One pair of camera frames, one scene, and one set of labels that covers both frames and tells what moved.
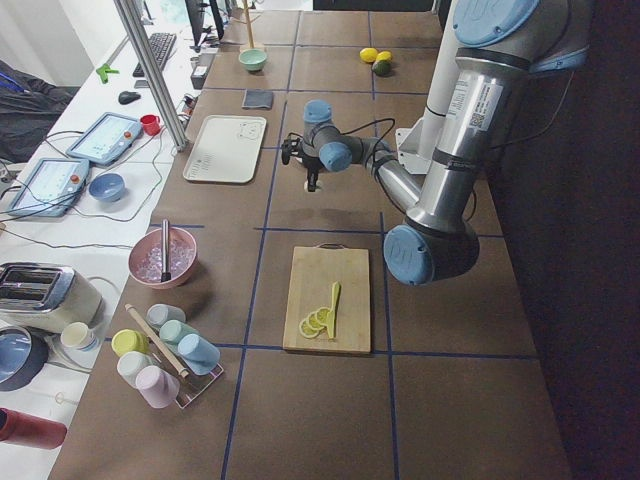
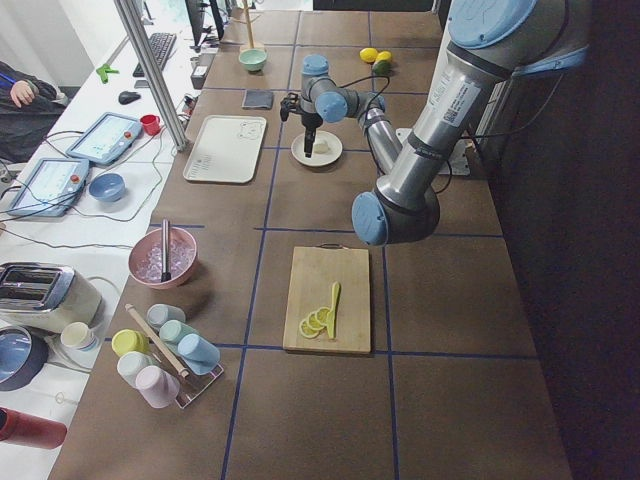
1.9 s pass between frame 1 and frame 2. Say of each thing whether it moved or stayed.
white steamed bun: moved
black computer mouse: stayed
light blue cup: stayed
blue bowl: stayed
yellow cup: stayed
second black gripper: moved
